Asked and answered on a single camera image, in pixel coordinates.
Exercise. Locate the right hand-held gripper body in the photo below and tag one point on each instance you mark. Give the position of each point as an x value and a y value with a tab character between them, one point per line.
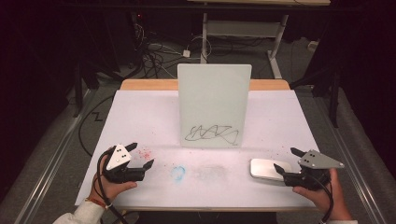
317	161

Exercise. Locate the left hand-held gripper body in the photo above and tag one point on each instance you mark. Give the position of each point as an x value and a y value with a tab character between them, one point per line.
124	174

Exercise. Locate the white board eraser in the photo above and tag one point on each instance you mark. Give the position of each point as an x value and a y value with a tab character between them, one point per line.
264	168

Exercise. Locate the person's left hand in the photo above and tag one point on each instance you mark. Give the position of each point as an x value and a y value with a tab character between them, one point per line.
109	189

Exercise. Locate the person's right hand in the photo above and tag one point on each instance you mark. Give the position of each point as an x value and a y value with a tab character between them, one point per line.
333	202

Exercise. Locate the black stand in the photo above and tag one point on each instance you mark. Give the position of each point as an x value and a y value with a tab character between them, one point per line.
77	93

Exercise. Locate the white board with black scribble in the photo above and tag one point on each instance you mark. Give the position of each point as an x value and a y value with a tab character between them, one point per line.
214	99

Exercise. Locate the white power strip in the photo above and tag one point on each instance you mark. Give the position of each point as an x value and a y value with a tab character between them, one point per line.
313	45

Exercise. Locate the white power adapter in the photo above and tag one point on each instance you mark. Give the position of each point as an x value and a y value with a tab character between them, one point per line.
186	53

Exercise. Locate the metal floor rail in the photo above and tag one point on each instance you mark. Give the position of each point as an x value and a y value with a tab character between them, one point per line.
53	165
351	168

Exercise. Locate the white metal frame desk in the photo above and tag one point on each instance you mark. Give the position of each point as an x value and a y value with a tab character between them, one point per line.
243	28

